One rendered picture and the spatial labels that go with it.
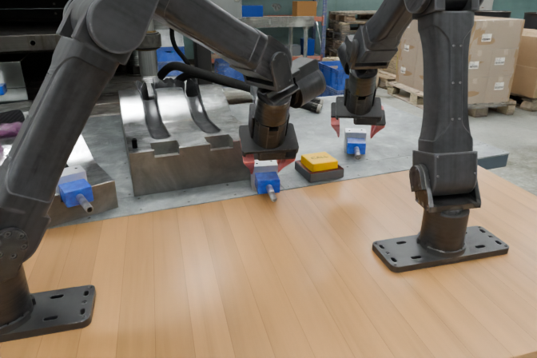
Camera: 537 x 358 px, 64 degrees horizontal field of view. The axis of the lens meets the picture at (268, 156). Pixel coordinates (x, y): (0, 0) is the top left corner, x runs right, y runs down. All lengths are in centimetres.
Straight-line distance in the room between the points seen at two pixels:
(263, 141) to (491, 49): 401
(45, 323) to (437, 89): 58
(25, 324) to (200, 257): 24
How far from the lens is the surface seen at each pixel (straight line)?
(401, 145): 115
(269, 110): 68
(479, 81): 463
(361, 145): 102
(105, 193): 82
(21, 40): 162
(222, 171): 88
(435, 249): 69
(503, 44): 471
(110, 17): 51
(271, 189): 78
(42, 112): 52
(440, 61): 65
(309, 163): 90
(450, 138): 65
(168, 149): 89
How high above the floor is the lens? 117
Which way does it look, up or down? 21 degrees down
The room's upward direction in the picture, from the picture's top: straight up
